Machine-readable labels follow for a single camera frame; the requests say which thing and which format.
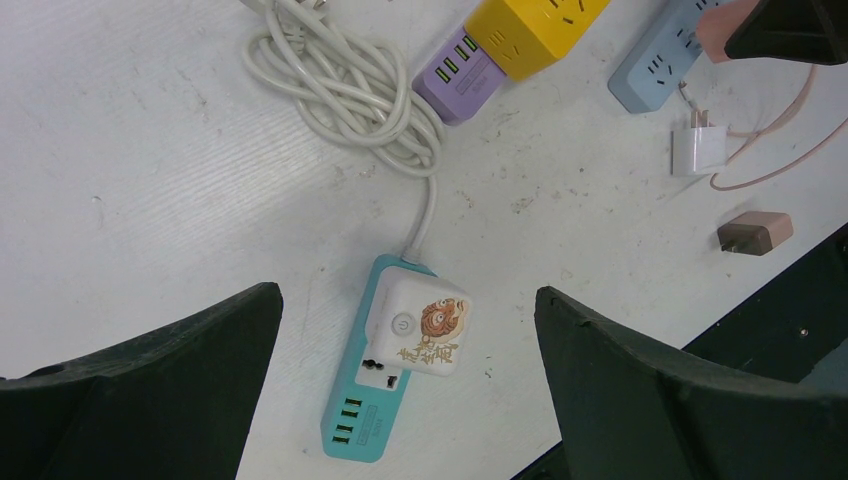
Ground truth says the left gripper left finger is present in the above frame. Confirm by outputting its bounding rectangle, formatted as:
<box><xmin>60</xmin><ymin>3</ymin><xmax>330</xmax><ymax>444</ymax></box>
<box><xmin>1</xmin><ymin>282</ymin><xmax>284</xmax><ymax>479</ymax></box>

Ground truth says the teal power strip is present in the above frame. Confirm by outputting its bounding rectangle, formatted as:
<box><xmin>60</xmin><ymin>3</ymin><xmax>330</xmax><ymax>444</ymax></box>
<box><xmin>320</xmin><ymin>254</ymin><xmax>434</xmax><ymax>463</ymax></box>

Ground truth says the pink wall charger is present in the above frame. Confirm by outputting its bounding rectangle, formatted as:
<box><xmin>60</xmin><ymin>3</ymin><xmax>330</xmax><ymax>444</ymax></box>
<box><xmin>695</xmin><ymin>0</ymin><xmax>760</xmax><ymax>64</ymax></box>

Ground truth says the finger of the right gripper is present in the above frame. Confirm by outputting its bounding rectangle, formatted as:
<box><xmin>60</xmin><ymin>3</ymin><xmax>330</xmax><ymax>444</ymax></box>
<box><xmin>724</xmin><ymin>0</ymin><xmax>847</xmax><ymax>65</ymax></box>

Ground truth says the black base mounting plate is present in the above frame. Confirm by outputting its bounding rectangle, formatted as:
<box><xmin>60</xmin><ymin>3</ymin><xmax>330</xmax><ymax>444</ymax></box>
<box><xmin>520</xmin><ymin>229</ymin><xmax>847</xmax><ymax>479</ymax></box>

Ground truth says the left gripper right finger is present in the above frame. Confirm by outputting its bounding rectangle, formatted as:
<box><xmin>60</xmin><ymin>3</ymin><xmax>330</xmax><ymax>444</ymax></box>
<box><xmin>534</xmin><ymin>287</ymin><xmax>847</xmax><ymax>479</ymax></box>

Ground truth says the yellow cube socket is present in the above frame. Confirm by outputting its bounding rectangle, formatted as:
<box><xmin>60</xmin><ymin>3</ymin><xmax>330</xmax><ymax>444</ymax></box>
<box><xmin>464</xmin><ymin>0</ymin><xmax>609</xmax><ymax>82</ymax></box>

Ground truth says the small white wall charger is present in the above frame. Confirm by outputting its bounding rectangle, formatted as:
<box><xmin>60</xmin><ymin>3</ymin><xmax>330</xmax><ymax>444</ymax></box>
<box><xmin>671</xmin><ymin>110</ymin><xmax>729</xmax><ymax>177</ymax></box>

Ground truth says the thin pink charging cable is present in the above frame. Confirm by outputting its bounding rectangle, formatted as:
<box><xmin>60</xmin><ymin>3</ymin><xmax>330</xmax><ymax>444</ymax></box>
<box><xmin>678</xmin><ymin>62</ymin><xmax>848</xmax><ymax>193</ymax></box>

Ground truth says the light blue power strip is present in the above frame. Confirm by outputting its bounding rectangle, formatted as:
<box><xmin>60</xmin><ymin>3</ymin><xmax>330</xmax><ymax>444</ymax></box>
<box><xmin>608</xmin><ymin>0</ymin><xmax>722</xmax><ymax>114</ymax></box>

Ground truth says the white coiled cable left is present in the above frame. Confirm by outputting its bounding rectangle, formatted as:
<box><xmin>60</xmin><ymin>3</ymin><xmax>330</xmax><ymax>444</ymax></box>
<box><xmin>239</xmin><ymin>0</ymin><xmax>446</xmax><ymax>266</ymax></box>

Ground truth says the purple power strip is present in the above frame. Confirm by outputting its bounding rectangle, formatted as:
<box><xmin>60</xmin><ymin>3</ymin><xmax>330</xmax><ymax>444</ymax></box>
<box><xmin>412</xmin><ymin>27</ymin><xmax>507</xmax><ymax>126</ymax></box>

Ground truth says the white cube socket adapter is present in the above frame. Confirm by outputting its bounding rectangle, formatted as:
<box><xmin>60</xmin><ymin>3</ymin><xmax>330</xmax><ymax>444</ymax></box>
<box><xmin>366</xmin><ymin>266</ymin><xmax>473</xmax><ymax>377</ymax></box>

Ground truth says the brown wall charger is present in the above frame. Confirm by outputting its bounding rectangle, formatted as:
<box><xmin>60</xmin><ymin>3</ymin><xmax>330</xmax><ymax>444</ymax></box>
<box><xmin>717</xmin><ymin>211</ymin><xmax>794</xmax><ymax>256</ymax></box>

